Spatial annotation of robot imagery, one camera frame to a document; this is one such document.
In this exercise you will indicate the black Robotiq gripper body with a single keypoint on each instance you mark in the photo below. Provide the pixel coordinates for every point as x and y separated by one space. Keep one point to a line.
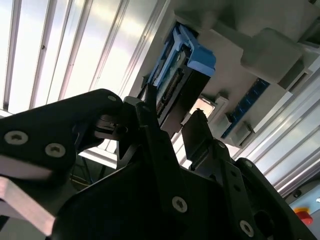
140 207

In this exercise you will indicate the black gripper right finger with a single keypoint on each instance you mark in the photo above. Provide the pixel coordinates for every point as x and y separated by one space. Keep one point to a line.
197 140

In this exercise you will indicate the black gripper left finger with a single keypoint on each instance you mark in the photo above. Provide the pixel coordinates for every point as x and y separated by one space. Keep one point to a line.
50 120

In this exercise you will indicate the hard disk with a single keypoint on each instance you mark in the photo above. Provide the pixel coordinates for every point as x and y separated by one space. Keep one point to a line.
197 60

